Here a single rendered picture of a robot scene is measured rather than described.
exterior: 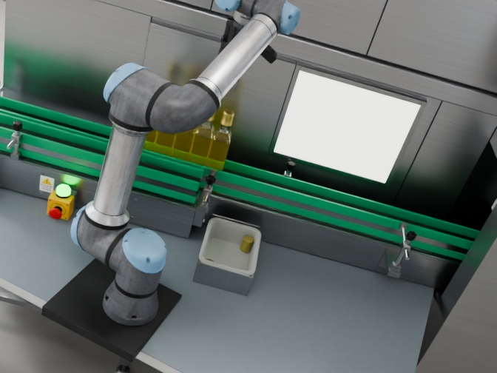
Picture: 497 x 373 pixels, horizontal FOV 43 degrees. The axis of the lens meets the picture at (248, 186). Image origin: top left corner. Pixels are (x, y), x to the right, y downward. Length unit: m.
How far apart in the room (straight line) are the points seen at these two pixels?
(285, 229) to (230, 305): 0.36
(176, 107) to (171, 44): 0.63
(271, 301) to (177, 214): 0.40
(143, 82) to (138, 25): 0.62
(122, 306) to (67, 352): 0.98
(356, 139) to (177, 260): 0.71
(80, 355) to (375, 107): 1.48
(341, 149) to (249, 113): 0.33
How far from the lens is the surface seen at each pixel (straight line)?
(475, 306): 2.13
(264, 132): 2.13
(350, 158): 2.17
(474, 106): 2.13
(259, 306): 1.93
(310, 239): 2.14
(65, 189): 2.03
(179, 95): 1.46
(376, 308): 2.10
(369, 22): 2.01
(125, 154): 1.57
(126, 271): 1.66
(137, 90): 1.49
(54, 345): 2.70
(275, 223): 2.11
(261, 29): 1.60
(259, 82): 2.05
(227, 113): 1.96
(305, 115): 2.09
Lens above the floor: 2.09
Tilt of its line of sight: 34 degrees down
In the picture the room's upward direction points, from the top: 17 degrees clockwise
